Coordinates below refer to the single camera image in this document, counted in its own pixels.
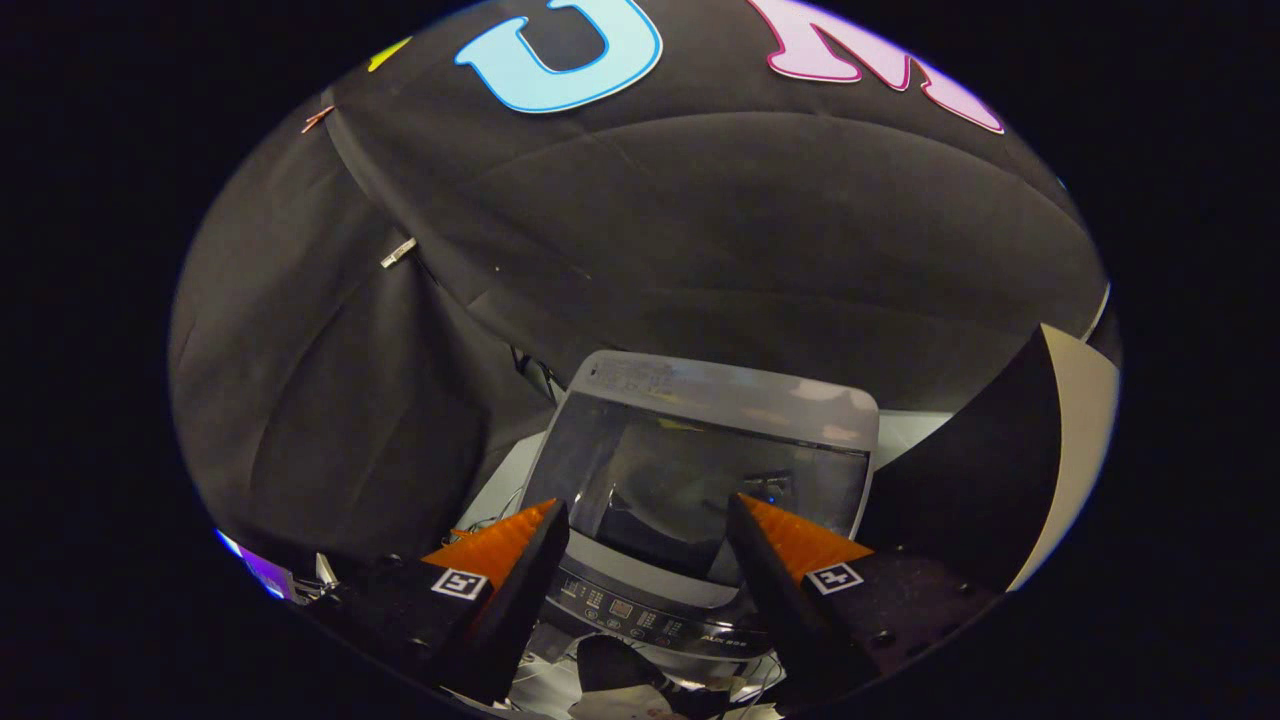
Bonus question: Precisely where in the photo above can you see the cream and black panel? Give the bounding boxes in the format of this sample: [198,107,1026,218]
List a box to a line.
[862,323,1121,593]

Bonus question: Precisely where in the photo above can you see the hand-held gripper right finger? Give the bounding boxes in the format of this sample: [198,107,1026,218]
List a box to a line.
[722,492,1003,707]

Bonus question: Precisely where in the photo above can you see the grey washing machine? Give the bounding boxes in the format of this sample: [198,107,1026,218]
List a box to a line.
[515,349,881,696]

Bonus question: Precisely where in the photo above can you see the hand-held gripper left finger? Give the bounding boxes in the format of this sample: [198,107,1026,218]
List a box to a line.
[305,497,571,706]

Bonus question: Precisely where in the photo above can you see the black backdrop cloth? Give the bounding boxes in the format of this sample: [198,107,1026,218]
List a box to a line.
[168,0,1123,581]

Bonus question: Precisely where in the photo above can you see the purple lit screen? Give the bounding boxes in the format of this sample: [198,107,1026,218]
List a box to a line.
[215,528,298,601]

